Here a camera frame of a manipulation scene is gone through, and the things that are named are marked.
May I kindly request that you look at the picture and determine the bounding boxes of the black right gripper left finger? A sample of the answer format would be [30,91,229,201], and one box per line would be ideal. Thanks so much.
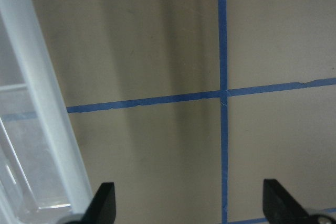
[61,182,117,224]

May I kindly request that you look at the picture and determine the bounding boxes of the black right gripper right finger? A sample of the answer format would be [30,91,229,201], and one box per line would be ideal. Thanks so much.
[262,179,335,224]

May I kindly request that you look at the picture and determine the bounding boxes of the clear plastic box lid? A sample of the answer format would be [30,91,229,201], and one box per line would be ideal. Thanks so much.
[1,0,92,223]

